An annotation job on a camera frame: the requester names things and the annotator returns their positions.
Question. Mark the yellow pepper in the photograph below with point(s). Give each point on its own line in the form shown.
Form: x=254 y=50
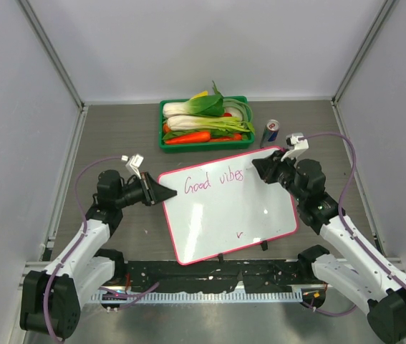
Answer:
x=201 y=94

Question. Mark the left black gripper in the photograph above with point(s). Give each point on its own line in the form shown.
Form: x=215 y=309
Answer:
x=152 y=192

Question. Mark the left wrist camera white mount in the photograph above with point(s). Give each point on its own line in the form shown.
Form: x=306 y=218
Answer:
x=133 y=163

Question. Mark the white onion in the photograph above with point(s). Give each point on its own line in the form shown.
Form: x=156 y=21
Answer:
x=236 y=111

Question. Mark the green leaf spinach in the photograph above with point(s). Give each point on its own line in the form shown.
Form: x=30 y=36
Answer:
x=177 y=133

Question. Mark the pink framed whiteboard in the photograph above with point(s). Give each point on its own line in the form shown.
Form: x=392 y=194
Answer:
x=221 y=207

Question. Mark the lower celery bok choy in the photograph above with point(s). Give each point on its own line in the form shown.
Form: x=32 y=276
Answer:
x=226 y=124

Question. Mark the energy drink can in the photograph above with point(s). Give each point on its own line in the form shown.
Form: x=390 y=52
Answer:
x=270 y=132

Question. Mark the orange carrot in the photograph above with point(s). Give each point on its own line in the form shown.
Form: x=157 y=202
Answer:
x=191 y=138

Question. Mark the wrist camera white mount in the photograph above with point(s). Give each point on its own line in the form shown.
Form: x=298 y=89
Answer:
x=133 y=163
x=297 y=144

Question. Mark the green plastic tray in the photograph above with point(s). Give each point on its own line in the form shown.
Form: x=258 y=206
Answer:
x=246 y=141

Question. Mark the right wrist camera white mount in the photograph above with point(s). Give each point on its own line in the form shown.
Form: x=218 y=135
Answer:
x=297 y=144

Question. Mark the red chili pepper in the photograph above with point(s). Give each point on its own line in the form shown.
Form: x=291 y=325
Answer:
x=234 y=137

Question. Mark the white slotted cable duct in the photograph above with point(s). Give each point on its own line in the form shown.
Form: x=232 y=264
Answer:
x=238 y=296

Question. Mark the green long beans bundle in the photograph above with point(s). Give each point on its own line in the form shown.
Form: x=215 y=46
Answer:
x=246 y=107

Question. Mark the aluminium frame post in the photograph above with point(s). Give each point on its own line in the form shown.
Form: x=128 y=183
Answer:
x=373 y=32
x=49 y=49

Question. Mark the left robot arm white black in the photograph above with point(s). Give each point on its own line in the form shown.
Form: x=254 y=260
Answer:
x=52 y=299

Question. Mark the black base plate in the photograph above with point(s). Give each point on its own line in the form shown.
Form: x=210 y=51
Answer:
x=213 y=277

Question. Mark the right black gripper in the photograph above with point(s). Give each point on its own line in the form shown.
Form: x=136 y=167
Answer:
x=268 y=167

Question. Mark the upper bok choy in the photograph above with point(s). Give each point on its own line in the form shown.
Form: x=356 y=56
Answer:
x=208 y=106

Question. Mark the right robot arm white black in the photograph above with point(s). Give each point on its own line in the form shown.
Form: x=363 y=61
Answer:
x=369 y=280

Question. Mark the right aluminium frame post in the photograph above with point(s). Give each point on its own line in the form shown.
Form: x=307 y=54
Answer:
x=373 y=32

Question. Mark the left aluminium frame post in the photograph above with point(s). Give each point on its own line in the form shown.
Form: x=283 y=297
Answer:
x=49 y=49

